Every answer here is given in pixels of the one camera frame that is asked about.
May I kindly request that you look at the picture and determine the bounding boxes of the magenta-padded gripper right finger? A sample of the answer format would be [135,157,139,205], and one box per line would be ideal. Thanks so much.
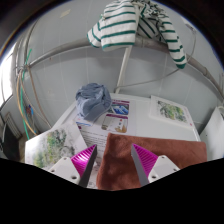
[130,143,182,188]

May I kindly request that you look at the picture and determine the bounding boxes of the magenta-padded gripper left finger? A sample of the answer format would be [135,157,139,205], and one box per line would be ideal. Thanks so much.
[47,143,98,189]

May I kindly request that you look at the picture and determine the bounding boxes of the brown towel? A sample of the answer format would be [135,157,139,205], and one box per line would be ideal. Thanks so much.
[95,132,208,192]

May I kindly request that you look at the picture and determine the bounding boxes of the large plant painting print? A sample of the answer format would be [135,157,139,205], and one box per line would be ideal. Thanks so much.
[24,123,88,170]

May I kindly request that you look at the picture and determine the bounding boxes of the small plant painting print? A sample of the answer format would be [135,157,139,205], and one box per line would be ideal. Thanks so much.
[148,95,195,131]

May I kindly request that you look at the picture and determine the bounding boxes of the crumpled blue-grey cloth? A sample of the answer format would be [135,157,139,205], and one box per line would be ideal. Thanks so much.
[75,82,113,123]

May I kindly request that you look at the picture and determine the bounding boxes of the white upright pipe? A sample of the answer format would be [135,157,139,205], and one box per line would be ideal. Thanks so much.
[114,44,134,94]

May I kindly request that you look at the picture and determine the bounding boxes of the bright window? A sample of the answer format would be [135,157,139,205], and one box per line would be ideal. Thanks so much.
[0,54,14,108]

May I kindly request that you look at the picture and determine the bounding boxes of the green white striped garment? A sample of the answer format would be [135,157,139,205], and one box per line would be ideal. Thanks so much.
[86,0,188,70]

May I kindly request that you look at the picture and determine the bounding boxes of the tan cable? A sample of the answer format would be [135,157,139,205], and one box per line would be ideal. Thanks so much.
[26,64,53,129]

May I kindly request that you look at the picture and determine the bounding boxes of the green cable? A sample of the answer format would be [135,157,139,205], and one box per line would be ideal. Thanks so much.
[18,48,34,141]

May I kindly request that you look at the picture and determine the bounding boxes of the thin grey cable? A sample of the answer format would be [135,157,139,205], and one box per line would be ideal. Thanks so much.
[114,31,198,93]

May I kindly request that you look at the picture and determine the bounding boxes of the grey wall pipe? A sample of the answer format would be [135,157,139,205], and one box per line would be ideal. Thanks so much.
[27,33,224,99]

